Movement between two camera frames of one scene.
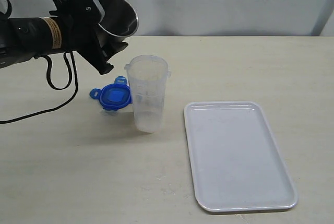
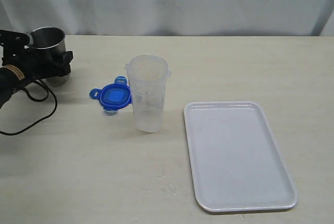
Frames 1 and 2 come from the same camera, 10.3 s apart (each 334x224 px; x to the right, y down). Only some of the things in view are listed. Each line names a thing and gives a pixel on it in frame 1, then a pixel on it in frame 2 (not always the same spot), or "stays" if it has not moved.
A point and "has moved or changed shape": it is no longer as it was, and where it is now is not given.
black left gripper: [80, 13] to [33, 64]
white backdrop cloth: [196, 4] stays
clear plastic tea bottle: [148, 75] stays
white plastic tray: [237, 164] stays
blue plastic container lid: [115, 96] stays
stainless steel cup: [120, 20] has moved or changed shape
